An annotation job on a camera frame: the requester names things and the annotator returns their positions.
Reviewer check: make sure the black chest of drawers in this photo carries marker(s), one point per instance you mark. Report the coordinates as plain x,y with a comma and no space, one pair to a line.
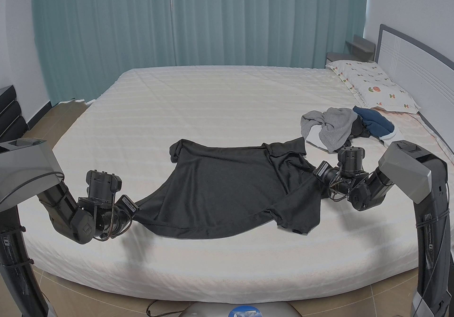
10,113

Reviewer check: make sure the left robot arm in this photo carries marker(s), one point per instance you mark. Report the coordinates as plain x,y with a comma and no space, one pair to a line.
60,202

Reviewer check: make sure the grey bedside table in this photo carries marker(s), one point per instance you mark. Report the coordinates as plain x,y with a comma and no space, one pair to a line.
358,46

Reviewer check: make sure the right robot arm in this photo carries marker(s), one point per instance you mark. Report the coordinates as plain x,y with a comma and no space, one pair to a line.
404,166

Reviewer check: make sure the white printed pillow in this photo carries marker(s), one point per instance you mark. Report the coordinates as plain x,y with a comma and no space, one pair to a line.
372,85

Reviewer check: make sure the blue-green curtain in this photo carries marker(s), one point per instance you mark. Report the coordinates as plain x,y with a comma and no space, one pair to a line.
266,10
106,24

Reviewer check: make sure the black T-shirt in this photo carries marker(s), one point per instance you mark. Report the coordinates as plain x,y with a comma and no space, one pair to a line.
220,195

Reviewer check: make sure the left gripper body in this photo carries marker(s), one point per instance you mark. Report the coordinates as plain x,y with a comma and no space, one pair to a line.
119,220

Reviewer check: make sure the bed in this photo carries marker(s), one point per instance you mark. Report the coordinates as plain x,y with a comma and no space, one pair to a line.
212,106

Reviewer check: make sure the pile of clothes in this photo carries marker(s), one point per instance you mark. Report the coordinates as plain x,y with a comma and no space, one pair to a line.
333,127

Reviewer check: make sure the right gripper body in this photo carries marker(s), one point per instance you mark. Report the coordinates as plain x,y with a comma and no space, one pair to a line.
333,181

